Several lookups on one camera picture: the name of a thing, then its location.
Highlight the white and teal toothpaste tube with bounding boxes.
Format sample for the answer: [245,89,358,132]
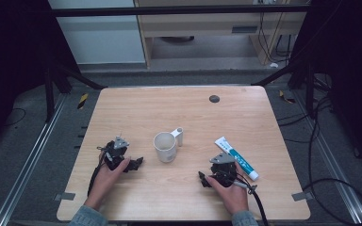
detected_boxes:
[213,136,260,182]

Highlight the aluminium floor rail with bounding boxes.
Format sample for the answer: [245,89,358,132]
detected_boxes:
[0,93,68,226]
[293,89,362,226]

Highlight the person's left hand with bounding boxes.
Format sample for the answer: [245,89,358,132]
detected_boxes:
[84,150,132,212]

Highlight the person's right hand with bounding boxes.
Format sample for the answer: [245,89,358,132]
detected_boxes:
[205,163,250,217]

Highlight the white cup with handle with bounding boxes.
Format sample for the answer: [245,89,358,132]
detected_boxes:
[153,126,185,164]

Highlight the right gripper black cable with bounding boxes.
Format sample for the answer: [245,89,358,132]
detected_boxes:
[230,178,270,226]

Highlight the black cables under desk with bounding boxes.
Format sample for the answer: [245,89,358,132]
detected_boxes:
[257,10,296,64]

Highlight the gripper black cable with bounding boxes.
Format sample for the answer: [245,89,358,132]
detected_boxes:
[87,145,108,198]
[230,178,270,226]

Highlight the yellow and black tape strip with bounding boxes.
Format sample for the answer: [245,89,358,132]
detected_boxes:
[278,89,297,105]
[76,92,90,110]

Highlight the thin black floor cable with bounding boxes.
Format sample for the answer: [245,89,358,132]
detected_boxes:
[3,107,27,128]

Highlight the white cabinet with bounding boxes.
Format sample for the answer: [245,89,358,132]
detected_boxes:
[47,0,146,66]

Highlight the black curtain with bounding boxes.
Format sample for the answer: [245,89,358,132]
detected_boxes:
[0,0,80,158]
[290,0,362,175]

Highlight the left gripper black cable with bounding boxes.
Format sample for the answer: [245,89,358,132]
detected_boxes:
[87,145,108,198]

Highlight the light wooden desk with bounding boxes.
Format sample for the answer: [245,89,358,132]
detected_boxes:
[134,0,310,69]

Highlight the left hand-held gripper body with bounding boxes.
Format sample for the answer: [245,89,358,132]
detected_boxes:
[102,135,130,172]

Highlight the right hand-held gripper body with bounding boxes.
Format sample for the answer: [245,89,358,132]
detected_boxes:
[208,152,239,188]

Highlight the black horizontal frame bar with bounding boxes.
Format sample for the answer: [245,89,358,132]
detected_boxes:
[50,5,311,18]

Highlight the grey metal table bracket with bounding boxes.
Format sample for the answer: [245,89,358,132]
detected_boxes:
[53,191,76,202]
[290,190,315,202]

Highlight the black metal stand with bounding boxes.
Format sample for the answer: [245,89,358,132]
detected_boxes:
[250,57,317,119]
[42,59,108,124]

